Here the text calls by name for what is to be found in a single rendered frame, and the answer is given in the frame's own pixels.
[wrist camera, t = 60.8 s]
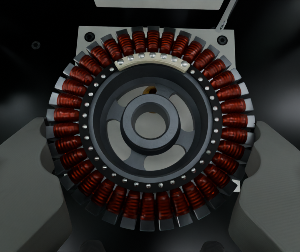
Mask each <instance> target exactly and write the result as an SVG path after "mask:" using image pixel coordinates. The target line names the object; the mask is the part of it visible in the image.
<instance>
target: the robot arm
mask: <svg viewBox="0 0 300 252"><path fill-rule="evenodd" d="M253 124H255V129H251V130H250V131H249V132H250V133H255V143H254V145H253V146H252V147H249V148H248V149H249V150H250V151H251V153H250V156H249V159H248V162H247V164H246V167H245V173H246V174H247V176H248V178H247V179H245V180H244V182H243V184H242V187H241V189H240V192H239V195H238V198H237V200H236V203H235V206H234V208H233V211H232V215H231V220H230V224H229V228H228V232H229V236H230V238H231V239H232V241H233V242H234V243H235V244H236V245H237V247H238V248H239V249H240V250H241V252H300V151H299V150H298V149H297V148H295V147H294V146H293V145H292V144H291V143H289V142H288V141H287V140H286V139H284V138H283V137H282V136H281V135H279V134H278V133H277V132H276V131H274V130H273V129H272V128H271V127H270V126H268V125H267V124H266V123H264V122H262V121H256V122H255V123H253ZM48 126H49V124H48V121H47V117H37V118H35V119H33V120H32V121H31V122H30V123H28V124H27V125H26V126H24V127H23V128H22V129H20V130H19V131H18V132H17V133H15V134H14V135H13V136H11V137H10V138H9V139H8V140H6V141H5V142H4V143H3V144H1V145H0V252H57V251H58V250H59V249H60V248H61V247H62V245H63V244H64V243H65V242H66V241H67V239H68V238H69V237H70V235H71V233H72V224H71V220H70V216H69V212H68V208H67V205H66V202H65V198H64V195H63V191H62V188H61V185H60V181H59V178H58V177H57V176H55V175H53V174H52V172H53V170H54V168H55V166H54V163H53V159H52V156H51V153H50V149H49V146H48V145H49V144H52V143H54V142H53V141H50V140H47V139H46V127H48ZM80 252H106V251H105V249H104V246H103V244H102V242H100V241H99V240H87V241H85V242H84V243H83V244H82V245H81V247H80ZM200 252H225V249H224V247H223V246H222V245H221V244H220V243H219V242H217V241H207V242H205V243H204V244H203V245H202V248H201V250H200Z"/></svg>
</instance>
